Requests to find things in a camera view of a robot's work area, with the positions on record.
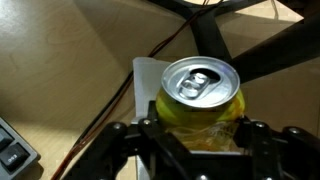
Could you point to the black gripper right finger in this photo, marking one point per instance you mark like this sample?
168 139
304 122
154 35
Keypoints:
276 156

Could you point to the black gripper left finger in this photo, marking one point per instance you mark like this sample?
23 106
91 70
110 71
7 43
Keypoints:
156 150

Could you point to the yellow soda can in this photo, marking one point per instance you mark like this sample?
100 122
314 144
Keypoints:
200 83

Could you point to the black monitor stand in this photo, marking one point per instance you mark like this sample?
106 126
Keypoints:
213 40

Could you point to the white cloth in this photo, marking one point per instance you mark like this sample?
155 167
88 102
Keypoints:
146 86

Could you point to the grey mechanical keyboard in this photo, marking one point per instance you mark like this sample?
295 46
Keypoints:
13 153

